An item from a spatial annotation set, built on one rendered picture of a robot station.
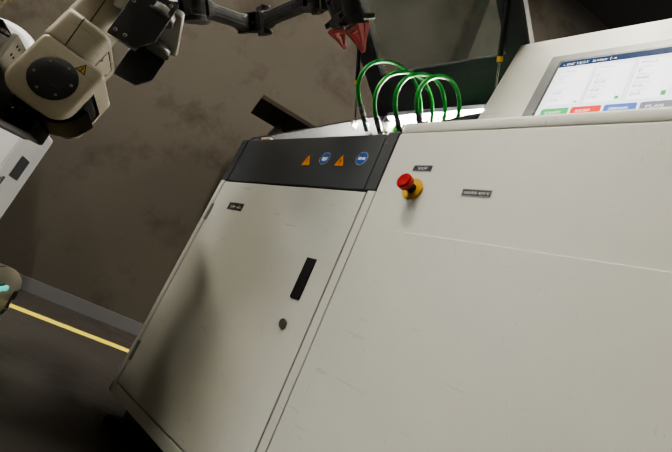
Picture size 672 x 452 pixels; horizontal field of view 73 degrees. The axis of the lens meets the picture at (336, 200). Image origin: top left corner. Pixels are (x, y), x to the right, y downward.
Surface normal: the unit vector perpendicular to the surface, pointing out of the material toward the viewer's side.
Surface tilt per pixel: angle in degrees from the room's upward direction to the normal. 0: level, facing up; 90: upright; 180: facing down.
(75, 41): 90
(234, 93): 90
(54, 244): 90
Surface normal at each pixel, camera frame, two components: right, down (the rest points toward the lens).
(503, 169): -0.61, -0.48
